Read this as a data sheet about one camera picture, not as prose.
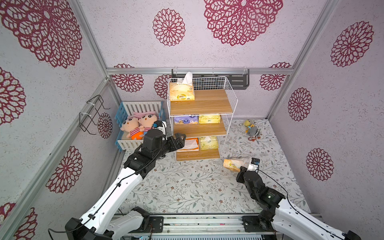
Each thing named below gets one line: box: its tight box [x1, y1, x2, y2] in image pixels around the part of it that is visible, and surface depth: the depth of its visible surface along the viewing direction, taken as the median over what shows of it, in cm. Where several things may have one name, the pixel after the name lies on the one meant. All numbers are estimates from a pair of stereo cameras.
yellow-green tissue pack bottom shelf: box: [199, 136, 219, 151], surface depth 102 cm
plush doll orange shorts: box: [120, 117, 145, 140], surface depth 102 cm
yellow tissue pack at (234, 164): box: [223, 158, 245, 173], surface depth 86 cm
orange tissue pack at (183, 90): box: [169, 71, 195, 102], surface depth 72 cm
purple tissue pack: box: [173, 116, 199, 125], surface depth 83 cm
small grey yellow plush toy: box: [244, 119, 261, 142], surface depth 109 cm
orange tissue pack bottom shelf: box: [176, 137, 200, 152], surface depth 99 cm
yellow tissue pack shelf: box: [198, 115, 221, 124], surface depth 83 cm
